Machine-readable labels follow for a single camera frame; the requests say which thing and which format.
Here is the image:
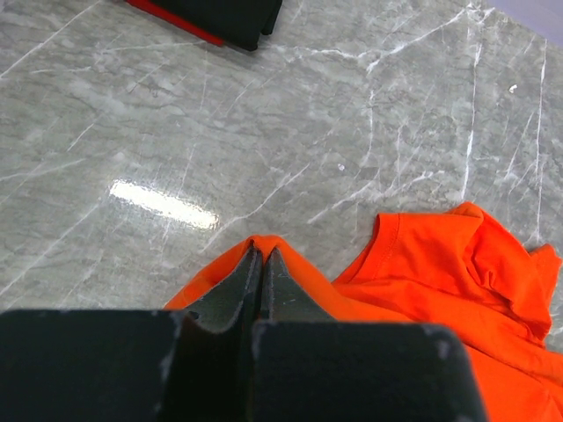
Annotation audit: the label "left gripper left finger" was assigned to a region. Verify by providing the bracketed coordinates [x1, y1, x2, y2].
[186, 244, 263, 334]

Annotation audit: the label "orange t shirt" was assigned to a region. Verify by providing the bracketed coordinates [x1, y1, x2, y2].
[168, 202, 562, 421]

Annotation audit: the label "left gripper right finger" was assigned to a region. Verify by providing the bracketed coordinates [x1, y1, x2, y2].
[260, 248, 334, 322]

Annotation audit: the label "folded red t shirt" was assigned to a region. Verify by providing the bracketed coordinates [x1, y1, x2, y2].
[126, 0, 224, 47]

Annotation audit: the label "folded black t shirt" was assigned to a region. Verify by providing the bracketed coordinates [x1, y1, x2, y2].
[153, 0, 282, 51]

